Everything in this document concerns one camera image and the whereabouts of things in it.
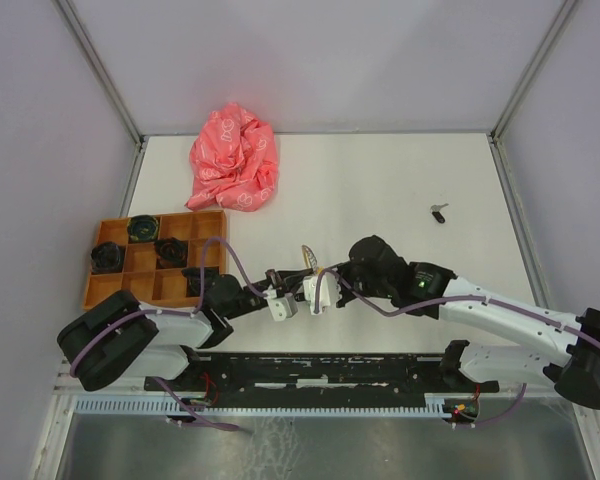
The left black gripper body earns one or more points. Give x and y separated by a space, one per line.
273 281

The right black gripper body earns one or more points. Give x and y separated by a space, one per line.
351 274

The keyring bunch with colourful tags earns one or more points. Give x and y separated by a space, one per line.
310 259

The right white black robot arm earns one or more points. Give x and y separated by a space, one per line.
545 347

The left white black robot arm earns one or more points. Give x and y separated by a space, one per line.
123 337

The key with black fob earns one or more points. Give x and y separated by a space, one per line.
436 212

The black rosette middle tray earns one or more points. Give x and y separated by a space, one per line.
171 252

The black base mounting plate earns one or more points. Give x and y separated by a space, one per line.
304 381

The wooden compartment tray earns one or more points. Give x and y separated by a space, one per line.
142 275

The crumpled pink cloth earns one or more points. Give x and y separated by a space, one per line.
234 161

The black rosette top tray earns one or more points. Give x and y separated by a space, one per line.
142 229

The black rosette left tray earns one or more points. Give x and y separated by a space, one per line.
107 258

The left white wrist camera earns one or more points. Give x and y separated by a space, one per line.
281 306

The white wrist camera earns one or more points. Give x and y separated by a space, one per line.
281 306
321 294

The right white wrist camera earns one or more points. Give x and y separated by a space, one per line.
321 294

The left aluminium frame post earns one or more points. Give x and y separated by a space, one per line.
70 16

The aluminium frame post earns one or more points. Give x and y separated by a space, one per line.
534 66
70 16

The right aluminium frame post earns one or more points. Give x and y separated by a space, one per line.
534 66

